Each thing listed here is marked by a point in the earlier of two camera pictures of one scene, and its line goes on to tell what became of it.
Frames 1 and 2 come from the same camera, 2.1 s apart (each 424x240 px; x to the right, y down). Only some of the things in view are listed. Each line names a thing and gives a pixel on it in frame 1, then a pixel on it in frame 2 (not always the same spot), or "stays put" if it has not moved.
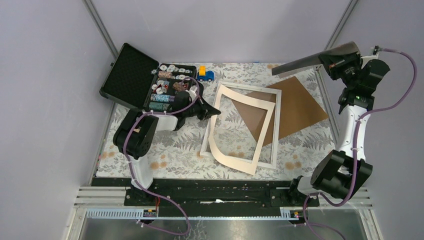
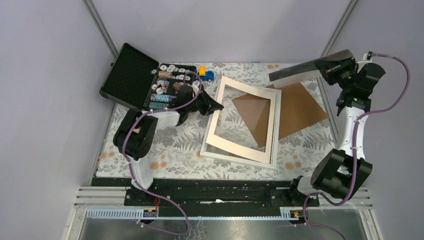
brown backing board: (297, 110) stays put
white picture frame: (205, 152) stays put
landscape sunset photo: (312, 58) → (307, 73)
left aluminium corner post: (101, 28) stays put
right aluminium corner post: (334, 38) stays put
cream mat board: (246, 165) → (258, 156)
